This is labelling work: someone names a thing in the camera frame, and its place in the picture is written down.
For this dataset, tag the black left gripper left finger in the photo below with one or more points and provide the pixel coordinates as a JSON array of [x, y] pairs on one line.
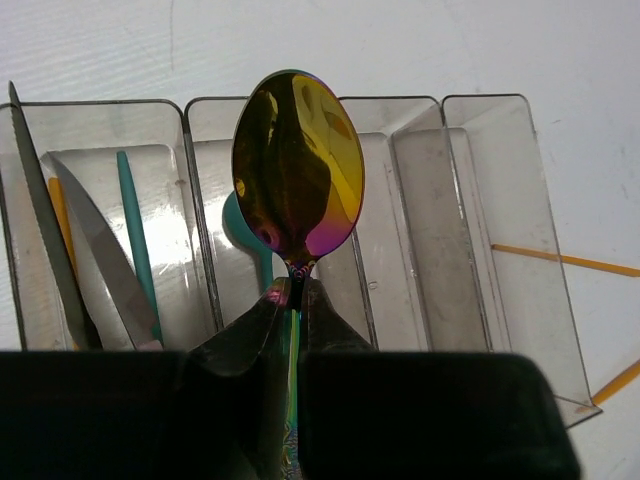
[[216, 412]]

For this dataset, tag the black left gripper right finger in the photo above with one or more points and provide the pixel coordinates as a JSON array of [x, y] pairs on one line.
[[369, 414]]

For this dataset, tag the teal plastic knife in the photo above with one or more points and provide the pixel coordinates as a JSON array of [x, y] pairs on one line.
[[137, 239]]

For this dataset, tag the pink handled metal knife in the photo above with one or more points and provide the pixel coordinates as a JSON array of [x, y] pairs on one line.
[[126, 291]]

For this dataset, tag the teal plastic spoon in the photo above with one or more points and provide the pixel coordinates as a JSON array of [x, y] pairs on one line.
[[243, 236]]

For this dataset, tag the iridescent metal spoon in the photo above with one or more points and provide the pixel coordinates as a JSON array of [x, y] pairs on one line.
[[298, 171]]

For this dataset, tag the orange plastic knife top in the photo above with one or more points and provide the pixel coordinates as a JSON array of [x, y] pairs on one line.
[[59, 204]]

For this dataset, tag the clear four-compartment organizer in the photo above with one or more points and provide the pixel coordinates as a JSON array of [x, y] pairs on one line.
[[455, 248]]

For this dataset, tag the orange chopstick near right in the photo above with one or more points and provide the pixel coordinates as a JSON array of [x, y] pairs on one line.
[[571, 260]]

